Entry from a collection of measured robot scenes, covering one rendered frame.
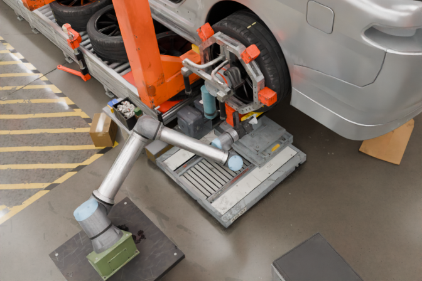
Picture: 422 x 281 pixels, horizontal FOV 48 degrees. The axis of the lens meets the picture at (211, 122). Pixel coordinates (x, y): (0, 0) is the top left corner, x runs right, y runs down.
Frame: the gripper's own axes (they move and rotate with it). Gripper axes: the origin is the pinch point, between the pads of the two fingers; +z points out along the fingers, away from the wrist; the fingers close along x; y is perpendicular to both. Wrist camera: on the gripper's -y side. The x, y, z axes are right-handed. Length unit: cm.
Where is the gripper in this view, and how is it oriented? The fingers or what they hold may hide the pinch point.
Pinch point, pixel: (254, 113)
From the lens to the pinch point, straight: 308.2
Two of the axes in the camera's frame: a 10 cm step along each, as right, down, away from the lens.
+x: 4.0, -1.4, -9.0
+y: 5.3, 8.4, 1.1
